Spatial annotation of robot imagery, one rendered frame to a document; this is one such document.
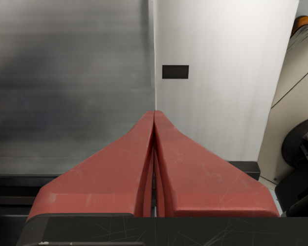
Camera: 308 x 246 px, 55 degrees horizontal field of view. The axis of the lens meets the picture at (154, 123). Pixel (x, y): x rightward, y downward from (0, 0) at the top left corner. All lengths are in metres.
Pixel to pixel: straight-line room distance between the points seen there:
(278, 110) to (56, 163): 0.89
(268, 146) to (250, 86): 0.90
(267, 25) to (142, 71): 0.14
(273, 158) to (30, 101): 1.07
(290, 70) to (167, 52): 0.81
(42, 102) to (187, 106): 0.17
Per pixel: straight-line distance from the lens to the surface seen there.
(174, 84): 0.34
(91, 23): 0.32
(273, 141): 1.24
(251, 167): 0.42
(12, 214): 0.49
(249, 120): 0.38
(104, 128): 0.38
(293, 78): 1.11
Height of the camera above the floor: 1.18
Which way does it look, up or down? 54 degrees down
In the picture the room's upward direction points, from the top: 178 degrees counter-clockwise
